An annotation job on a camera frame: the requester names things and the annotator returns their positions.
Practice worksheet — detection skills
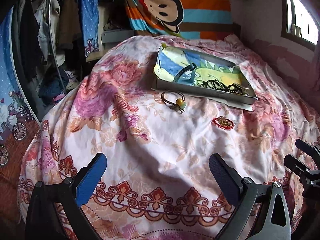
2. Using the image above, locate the red string gold pendant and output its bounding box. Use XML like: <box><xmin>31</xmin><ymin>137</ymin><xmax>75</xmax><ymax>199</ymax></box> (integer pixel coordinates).
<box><xmin>212</xmin><ymin>116</ymin><xmax>234</xmax><ymax>130</ymax></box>

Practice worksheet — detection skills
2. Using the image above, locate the brown hair tie yellow bead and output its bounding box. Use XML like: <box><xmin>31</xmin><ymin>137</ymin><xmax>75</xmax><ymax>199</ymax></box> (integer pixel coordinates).
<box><xmin>161</xmin><ymin>90</ymin><xmax>187</xmax><ymax>114</ymax></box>

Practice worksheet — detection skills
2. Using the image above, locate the black bead necklace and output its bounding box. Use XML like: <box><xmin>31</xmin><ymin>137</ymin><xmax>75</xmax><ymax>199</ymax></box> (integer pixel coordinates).
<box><xmin>195</xmin><ymin>78</ymin><xmax>249</xmax><ymax>95</ymax></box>

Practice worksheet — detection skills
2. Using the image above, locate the white paper under tray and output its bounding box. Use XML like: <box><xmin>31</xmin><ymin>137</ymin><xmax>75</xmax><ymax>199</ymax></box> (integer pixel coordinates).
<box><xmin>211</xmin><ymin>98</ymin><xmax>253</xmax><ymax>112</ymax></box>

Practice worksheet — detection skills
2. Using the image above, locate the blue dotted wardrobe curtain left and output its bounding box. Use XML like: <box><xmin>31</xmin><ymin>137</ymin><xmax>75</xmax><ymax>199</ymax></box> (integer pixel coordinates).
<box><xmin>1</xmin><ymin>9</ymin><xmax>39</xmax><ymax>167</ymax></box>

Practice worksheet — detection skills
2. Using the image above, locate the blue dotted wardrobe curtain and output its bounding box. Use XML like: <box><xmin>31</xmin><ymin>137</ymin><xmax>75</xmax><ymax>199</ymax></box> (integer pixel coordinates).
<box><xmin>1</xmin><ymin>9</ymin><xmax>39</xmax><ymax>167</ymax></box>
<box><xmin>80</xmin><ymin>0</ymin><xmax>99</xmax><ymax>58</ymax></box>

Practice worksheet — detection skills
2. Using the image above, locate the floral pink bed quilt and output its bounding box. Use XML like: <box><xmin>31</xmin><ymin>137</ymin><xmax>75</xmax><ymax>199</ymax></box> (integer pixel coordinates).
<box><xmin>17</xmin><ymin>35</ymin><xmax>319</xmax><ymax>239</ymax></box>

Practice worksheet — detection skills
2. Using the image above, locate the grey shallow box tray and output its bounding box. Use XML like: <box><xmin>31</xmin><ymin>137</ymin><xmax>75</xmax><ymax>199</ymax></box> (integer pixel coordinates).
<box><xmin>153</xmin><ymin>44</ymin><xmax>258</xmax><ymax>105</ymax></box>

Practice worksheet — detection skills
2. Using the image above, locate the dinosaur print towel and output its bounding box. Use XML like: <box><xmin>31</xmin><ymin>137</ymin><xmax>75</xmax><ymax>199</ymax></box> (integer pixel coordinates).
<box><xmin>153</xmin><ymin>44</ymin><xmax>248</xmax><ymax>95</ymax></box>

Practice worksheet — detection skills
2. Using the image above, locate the barred window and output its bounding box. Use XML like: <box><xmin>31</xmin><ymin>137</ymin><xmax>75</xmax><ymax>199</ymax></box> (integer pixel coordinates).
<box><xmin>281</xmin><ymin>0</ymin><xmax>319</xmax><ymax>51</ymax></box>

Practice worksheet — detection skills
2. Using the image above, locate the grey bedside shelf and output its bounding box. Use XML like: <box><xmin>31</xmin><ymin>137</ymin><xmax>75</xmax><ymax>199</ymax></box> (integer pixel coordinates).
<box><xmin>101</xmin><ymin>29</ymin><xmax>134</xmax><ymax>44</ymax></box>

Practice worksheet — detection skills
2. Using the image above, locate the striped monkey cartoon blanket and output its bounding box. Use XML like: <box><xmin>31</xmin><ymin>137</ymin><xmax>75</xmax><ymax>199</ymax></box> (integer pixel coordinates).
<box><xmin>125</xmin><ymin>0</ymin><xmax>234</xmax><ymax>40</ymax></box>

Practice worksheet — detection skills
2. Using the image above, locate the blue dotted wardrobe curtain right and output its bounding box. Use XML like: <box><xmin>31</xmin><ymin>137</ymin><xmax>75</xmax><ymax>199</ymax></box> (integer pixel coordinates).
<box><xmin>80</xmin><ymin>0</ymin><xmax>99</xmax><ymax>58</ymax></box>

